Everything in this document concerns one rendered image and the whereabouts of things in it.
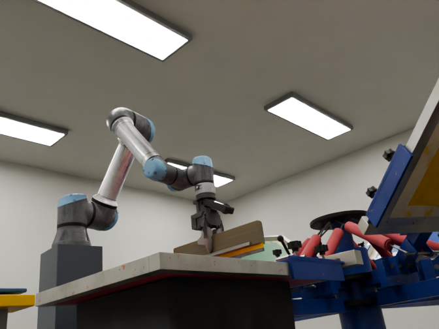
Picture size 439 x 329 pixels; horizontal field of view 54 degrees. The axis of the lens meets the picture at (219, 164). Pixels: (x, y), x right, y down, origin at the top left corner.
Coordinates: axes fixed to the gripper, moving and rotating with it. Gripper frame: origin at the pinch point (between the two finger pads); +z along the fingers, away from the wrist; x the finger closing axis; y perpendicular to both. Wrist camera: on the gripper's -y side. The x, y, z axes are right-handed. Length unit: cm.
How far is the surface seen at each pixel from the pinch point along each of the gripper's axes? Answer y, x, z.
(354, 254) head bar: -34.0, -33.0, 6.5
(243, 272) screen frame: -29.4, 21.4, 13.6
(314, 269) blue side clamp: -30.4, -11.4, 11.7
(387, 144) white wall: 77, -424, -183
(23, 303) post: 5, 63, 16
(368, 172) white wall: 109, -424, -156
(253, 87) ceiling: 103, -184, -190
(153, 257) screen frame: -28, 49, 11
